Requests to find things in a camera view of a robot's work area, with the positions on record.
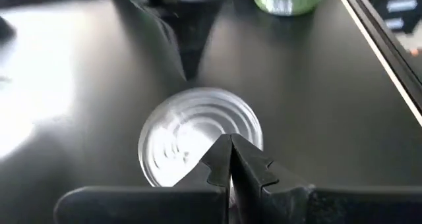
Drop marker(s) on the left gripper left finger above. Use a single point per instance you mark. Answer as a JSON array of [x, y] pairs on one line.
[[148, 204]]

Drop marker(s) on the black box with white labels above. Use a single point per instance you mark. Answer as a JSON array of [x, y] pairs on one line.
[[400, 5]]

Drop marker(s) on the black table mat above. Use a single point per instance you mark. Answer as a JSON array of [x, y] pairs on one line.
[[313, 102]]

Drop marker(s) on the red label seafood can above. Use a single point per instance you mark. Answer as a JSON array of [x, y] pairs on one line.
[[184, 125]]

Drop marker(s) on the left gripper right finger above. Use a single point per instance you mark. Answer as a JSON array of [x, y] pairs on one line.
[[296, 204]]

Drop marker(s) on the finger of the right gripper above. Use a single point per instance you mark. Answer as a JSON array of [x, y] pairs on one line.
[[174, 26], [202, 26]]

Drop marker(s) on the green label silver lid can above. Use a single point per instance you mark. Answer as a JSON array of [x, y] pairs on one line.
[[287, 3]]

